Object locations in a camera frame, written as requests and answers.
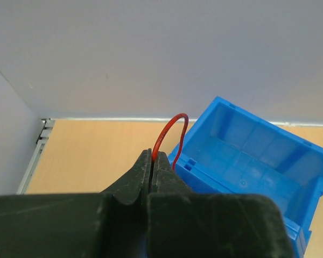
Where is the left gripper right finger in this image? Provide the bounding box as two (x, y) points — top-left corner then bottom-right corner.
(146, 152), (294, 257)

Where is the aluminium frame rail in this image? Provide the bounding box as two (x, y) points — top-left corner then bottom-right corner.
(17, 118), (55, 195)

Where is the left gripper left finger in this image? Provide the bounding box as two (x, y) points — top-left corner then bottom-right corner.
(0, 150), (151, 257)

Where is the large divided blue bin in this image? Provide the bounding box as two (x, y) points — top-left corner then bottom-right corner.
(168, 97), (323, 257)

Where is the red wire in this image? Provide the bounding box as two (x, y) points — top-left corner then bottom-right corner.
(152, 112), (189, 171)

